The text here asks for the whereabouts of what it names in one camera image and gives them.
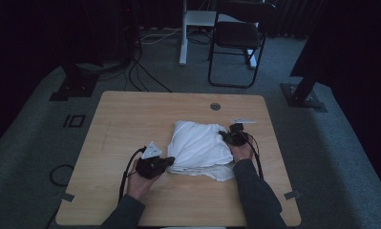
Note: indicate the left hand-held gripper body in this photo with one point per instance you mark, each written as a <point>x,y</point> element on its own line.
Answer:
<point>150,165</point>

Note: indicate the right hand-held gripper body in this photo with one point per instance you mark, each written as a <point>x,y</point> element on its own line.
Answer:
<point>237,135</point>

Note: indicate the grey tape piece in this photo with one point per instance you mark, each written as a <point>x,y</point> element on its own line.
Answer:
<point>66,197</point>
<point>292,195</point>

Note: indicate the white desk frame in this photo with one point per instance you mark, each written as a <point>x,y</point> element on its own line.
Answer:
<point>191,25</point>

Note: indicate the person's right hand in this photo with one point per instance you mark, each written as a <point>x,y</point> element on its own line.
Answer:
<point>242,153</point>

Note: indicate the white tape strip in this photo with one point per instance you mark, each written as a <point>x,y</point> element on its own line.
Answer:
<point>243,121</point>

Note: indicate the person's left hand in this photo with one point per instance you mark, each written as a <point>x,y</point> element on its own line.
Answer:
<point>140,186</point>

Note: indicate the grey round table grommet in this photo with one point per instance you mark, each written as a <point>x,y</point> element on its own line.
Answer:
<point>215,106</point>

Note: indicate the white garment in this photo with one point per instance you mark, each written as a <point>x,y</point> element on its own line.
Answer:
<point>197,149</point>

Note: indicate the black folding chair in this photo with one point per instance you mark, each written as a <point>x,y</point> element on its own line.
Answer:
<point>237,35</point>

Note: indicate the black slanted stand with base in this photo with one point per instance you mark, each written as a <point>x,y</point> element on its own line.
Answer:
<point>302,93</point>

